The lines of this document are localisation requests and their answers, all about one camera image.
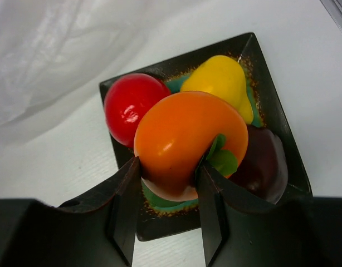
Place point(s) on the yellow fake pear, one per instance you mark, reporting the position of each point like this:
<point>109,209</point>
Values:
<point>223,77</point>

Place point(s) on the orange fake persimmon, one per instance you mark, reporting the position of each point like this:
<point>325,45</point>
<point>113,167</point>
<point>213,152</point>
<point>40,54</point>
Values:
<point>174,134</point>

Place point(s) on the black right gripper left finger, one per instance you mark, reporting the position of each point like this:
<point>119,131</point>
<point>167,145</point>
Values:
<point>96,228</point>

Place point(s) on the translucent printed plastic bag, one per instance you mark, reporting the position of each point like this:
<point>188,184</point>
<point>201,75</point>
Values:
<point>53,54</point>

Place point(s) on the dark maroon fake fruit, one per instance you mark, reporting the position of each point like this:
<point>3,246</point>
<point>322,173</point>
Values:
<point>263,171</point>

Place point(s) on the aluminium table edge rail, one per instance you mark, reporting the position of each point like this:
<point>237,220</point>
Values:
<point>334,9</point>

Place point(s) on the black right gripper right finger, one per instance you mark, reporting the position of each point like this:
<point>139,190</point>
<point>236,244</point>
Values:
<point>240,229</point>

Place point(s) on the red fake apple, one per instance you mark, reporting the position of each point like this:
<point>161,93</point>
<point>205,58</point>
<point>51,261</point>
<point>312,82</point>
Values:
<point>128,100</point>

